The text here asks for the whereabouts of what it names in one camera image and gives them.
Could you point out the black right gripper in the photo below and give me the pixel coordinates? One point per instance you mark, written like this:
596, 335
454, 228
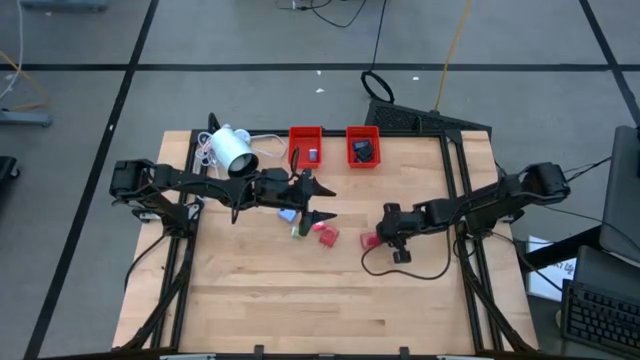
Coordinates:
400, 227

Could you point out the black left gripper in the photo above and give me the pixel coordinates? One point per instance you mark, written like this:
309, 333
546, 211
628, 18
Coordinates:
280, 190

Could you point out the small red wall charger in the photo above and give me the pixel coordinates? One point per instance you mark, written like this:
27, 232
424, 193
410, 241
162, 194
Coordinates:
318, 226

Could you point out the light blue wall charger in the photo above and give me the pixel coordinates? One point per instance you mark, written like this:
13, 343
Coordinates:
286, 215

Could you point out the red cube wall charger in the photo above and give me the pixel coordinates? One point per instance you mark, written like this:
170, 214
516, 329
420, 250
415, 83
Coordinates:
329, 236
369, 241

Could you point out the green wall charger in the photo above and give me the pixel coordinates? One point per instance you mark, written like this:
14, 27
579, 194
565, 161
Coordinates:
295, 232

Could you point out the small purple wall charger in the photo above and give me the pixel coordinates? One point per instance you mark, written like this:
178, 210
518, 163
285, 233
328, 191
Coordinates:
313, 155

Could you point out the red plastic slotted basket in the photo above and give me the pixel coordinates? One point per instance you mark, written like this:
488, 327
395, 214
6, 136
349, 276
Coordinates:
363, 167
306, 137

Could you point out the blue power bank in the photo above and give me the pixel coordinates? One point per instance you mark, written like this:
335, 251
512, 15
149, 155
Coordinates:
358, 144

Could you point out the black power bank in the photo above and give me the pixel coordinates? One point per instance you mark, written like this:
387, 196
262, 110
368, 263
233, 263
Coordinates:
367, 153

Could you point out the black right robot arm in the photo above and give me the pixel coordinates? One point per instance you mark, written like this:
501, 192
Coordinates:
475, 205

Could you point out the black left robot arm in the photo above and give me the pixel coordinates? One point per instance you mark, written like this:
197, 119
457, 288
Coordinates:
200, 185

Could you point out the black perforated metal box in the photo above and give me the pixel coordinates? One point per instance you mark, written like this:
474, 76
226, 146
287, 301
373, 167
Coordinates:
400, 117

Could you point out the black table edge clip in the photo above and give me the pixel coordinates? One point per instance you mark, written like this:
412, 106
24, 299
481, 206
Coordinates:
405, 352
258, 351

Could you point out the white paper sheet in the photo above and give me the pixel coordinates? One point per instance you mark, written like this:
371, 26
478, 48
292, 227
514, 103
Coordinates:
550, 280

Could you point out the black desk leg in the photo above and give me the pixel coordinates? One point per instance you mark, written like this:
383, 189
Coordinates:
560, 247

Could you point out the dark grey laptop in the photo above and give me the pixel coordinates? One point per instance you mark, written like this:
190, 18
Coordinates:
610, 270

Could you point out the black keyboard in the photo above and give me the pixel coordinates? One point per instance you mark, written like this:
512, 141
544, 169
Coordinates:
600, 315

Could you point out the grey monitor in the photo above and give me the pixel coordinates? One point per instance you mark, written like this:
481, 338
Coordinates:
622, 200

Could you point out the grey table foot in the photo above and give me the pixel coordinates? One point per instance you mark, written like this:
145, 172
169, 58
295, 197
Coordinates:
65, 5
25, 119

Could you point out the black caster base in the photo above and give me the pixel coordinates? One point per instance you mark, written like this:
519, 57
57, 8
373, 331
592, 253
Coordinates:
7, 167

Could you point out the black aluminium table frame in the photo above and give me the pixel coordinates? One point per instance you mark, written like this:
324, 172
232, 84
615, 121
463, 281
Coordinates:
335, 133

